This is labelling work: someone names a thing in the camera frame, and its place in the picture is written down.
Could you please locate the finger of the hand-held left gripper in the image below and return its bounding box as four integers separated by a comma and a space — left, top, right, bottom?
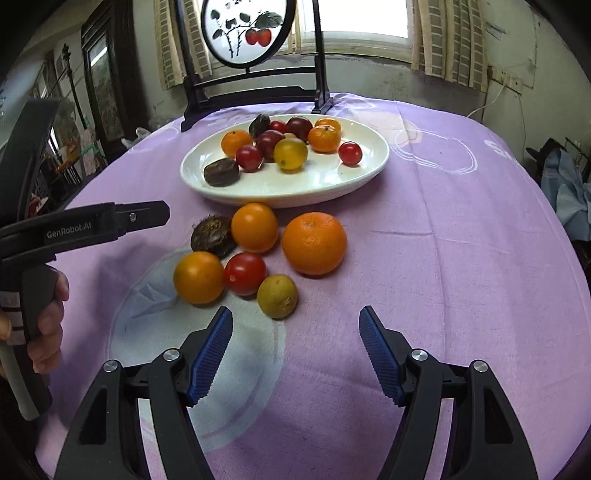
113, 200, 171, 230

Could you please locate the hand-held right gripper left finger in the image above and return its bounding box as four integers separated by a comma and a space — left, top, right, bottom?
54, 306, 234, 480

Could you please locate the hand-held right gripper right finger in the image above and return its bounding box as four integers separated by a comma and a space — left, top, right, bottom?
359, 305, 539, 480

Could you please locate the brown water chestnut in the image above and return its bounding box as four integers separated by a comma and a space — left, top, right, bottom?
204, 158, 241, 188
191, 216, 238, 259
248, 114, 272, 139

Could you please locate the small mandarin orange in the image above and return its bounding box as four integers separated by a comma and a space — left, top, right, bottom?
221, 130, 254, 158
307, 125, 341, 154

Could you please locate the large orange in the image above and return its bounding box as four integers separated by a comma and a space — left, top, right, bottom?
281, 212, 348, 277

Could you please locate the dark purple tomato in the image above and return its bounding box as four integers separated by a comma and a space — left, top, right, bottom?
285, 116, 314, 141
255, 130, 286, 161

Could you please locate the yellow cherry tomato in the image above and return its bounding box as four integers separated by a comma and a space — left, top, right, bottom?
274, 138, 308, 171

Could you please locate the white oval plate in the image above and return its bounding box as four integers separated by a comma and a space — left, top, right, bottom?
180, 113, 391, 208

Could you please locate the person's left hand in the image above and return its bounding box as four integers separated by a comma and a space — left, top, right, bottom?
27, 270, 70, 376

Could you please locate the white plastic bag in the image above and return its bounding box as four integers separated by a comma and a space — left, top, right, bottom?
121, 127, 151, 149

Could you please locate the dark wooden cabinet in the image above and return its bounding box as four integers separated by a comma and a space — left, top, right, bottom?
81, 4, 139, 153

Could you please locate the purple tablecloth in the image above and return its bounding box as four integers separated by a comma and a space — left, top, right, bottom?
34, 92, 591, 480

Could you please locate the beige checked curtain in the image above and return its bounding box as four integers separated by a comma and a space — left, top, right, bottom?
154, 0, 213, 90
411, 0, 489, 88

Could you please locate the round painted screen black stand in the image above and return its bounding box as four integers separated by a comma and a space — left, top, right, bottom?
175, 0, 333, 134

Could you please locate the blue cloth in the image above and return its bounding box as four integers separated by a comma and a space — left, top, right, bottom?
540, 150, 591, 241

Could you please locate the window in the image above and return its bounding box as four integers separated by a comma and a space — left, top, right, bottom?
295, 0, 414, 58

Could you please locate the white cable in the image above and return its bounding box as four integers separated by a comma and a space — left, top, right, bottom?
466, 85, 506, 121

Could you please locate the white wall socket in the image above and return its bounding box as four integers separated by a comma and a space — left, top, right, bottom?
487, 65, 525, 93

